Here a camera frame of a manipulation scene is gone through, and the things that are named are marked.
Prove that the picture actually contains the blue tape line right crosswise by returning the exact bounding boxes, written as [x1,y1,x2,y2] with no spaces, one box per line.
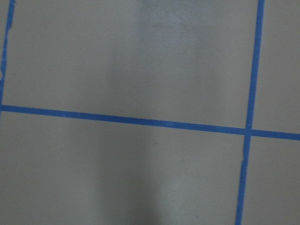
[0,105,300,141]

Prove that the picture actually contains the blue tape line right side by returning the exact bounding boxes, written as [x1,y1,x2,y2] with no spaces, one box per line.
[234,0,265,225]

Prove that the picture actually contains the blue tape line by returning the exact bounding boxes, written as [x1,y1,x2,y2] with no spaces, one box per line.
[0,0,15,104]
[234,0,265,225]

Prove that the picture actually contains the blue tape line far right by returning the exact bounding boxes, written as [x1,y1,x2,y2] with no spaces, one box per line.
[0,0,15,104]

